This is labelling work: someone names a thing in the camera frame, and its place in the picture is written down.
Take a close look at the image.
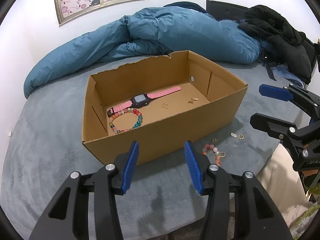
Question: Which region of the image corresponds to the large multicolour bead bracelet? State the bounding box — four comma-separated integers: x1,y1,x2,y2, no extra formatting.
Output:
108,107,144,134

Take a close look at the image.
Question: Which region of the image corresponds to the small gold earring pair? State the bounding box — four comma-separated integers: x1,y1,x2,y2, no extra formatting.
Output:
188,98,199,104

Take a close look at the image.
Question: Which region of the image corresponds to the pink smart watch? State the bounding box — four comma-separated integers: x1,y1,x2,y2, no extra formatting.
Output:
107,86,182,118

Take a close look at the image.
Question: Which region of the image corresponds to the green fuzzy sleeve forearm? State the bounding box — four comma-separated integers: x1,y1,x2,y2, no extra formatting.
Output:
299,170,319,239

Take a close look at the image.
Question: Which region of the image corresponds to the black jacket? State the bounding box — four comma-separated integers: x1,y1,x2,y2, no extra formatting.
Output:
238,5,312,84

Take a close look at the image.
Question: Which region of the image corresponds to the brown cardboard box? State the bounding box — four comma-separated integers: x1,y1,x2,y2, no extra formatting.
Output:
82,51,248,164

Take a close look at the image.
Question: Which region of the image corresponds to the grey plush bed blanket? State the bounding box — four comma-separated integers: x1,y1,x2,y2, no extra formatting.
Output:
1,59,299,239

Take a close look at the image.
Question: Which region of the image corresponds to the black headboard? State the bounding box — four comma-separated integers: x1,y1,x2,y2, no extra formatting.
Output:
206,0,319,85

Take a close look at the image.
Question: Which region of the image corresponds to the blue duvet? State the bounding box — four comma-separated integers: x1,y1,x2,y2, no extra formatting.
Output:
23,6,261,98

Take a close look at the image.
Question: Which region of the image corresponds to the small pink bead bracelet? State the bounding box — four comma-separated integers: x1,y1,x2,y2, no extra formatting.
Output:
202,143,227,166

